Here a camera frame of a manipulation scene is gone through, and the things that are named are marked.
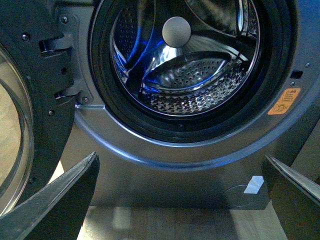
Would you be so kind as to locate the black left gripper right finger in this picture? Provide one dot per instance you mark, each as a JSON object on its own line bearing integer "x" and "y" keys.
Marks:
{"x": 295, "y": 199}

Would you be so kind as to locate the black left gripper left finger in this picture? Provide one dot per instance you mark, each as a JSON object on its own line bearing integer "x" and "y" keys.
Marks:
{"x": 58, "y": 210}

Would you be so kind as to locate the washing machine glass door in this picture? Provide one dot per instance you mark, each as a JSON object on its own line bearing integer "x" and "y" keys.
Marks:
{"x": 35, "y": 118}

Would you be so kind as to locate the grey front-load washing machine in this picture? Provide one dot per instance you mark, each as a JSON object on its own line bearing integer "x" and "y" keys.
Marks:
{"x": 199, "y": 161}

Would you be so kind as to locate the white tape strip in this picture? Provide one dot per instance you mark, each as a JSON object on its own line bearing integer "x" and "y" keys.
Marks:
{"x": 254, "y": 185}

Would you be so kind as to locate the orange warning sticker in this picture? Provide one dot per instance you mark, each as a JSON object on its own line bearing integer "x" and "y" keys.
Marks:
{"x": 285, "y": 101}

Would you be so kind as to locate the stainless steel perforated drum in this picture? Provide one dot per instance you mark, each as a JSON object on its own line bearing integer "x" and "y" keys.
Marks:
{"x": 184, "y": 57}

